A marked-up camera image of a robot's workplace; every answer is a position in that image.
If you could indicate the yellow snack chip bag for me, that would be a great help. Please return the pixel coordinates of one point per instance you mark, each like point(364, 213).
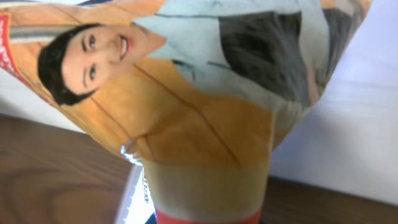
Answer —
point(197, 92)

